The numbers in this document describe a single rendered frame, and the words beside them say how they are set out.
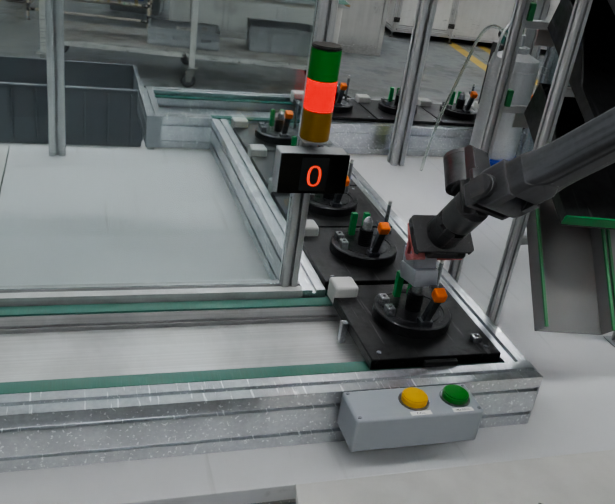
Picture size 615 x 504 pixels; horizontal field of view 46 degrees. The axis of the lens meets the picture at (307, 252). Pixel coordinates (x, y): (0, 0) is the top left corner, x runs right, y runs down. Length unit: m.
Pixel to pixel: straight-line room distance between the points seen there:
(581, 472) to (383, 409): 0.36
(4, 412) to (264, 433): 0.37
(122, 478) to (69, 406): 0.13
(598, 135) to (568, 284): 0.47
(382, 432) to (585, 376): 0.55
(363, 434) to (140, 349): 0.40
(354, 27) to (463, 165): 7.58
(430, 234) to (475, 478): 0.39
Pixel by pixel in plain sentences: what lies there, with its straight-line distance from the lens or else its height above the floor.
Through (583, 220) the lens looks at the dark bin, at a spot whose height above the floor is 1.20.
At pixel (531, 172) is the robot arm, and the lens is 1.04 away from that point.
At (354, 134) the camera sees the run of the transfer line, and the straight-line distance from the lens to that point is 2.45.
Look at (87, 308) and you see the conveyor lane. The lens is 1.30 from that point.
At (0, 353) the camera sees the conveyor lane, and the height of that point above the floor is 0.92.
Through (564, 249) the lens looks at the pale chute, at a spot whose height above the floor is 1.10.
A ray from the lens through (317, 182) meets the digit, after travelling 1.25.
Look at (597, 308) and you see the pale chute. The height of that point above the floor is 1.02.
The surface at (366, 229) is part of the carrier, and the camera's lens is 1.50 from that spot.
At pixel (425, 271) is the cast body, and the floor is 1.08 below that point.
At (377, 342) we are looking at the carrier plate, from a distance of 1.24.
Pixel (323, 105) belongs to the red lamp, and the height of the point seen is 1.32.
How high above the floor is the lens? 1.63
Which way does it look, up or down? 26 degrees down
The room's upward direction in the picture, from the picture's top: 9 degrees clockwise
